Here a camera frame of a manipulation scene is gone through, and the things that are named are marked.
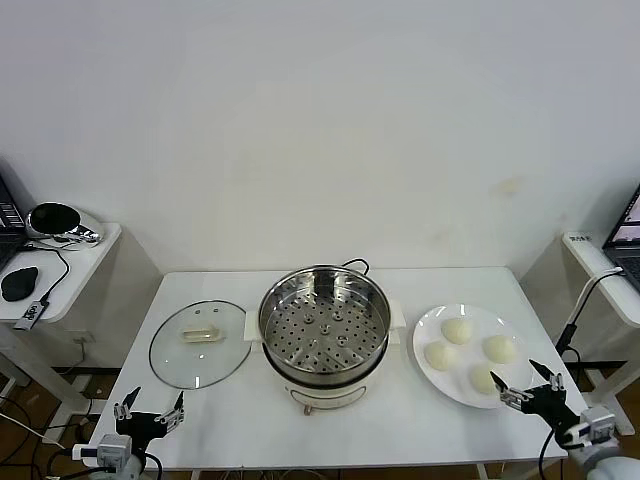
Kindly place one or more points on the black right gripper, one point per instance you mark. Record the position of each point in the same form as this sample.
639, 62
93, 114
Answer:
545, 401

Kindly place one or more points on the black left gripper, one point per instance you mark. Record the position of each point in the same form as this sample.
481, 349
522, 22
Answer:
142, 424

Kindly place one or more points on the white steamed baozi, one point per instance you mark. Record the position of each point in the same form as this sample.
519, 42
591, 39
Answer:
481, 381
499, 349
440, 356
456, 331

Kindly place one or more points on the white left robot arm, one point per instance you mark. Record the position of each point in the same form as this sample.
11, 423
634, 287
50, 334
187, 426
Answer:
131, 470

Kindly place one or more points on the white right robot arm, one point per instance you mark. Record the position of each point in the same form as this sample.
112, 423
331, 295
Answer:
607, 465

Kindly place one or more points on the perforated steel steamer basket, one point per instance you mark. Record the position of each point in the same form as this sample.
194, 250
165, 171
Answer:
325, 305

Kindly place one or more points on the round glass pot lid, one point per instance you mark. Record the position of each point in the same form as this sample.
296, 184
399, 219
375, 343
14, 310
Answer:
200, 362

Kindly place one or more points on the round white plate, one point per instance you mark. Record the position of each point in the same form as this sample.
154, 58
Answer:
475, 314

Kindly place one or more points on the grey usb hub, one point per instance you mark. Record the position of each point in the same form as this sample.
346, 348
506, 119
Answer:
30, 315

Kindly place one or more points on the small white printed label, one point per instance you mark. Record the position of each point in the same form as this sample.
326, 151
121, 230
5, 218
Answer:
580, 238

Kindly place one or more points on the black open laptop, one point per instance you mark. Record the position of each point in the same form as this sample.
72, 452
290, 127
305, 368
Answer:
7, 240
625, 250

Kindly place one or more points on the cream electric cooking pot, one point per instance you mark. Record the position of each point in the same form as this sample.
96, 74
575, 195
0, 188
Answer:
325, 395

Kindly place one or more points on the black computer mouse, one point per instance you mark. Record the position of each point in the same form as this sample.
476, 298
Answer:
20, 283

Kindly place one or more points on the chrome and black headset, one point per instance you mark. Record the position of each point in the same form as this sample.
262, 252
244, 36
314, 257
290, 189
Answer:
50, 217

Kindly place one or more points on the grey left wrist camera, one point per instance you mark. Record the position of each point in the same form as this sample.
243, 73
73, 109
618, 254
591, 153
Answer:
114, 449

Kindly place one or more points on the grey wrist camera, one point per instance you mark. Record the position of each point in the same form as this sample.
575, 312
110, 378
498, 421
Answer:
597, 425
114, 449

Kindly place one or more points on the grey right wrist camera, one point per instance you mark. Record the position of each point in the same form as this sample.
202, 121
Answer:
597, 425

